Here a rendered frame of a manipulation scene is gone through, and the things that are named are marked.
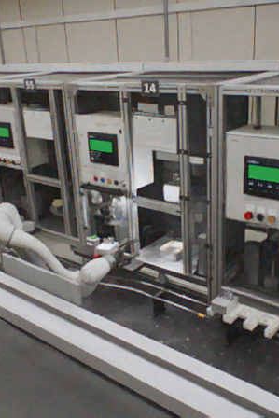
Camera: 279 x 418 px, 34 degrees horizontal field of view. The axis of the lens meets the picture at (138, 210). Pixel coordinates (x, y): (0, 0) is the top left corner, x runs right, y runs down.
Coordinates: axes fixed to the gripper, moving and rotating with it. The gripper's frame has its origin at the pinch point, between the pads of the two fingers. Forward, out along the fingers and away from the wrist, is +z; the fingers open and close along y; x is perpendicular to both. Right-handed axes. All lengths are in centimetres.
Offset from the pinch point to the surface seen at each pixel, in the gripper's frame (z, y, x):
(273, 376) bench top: -5, -45, -90
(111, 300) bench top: 0, -44, 23
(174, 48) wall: 380, 98, 236
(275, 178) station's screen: 18, 48, -76
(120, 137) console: 20, 59, 23
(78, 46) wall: 380, 108, 431
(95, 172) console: 20, 34, 48
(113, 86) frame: 22, 89, 28
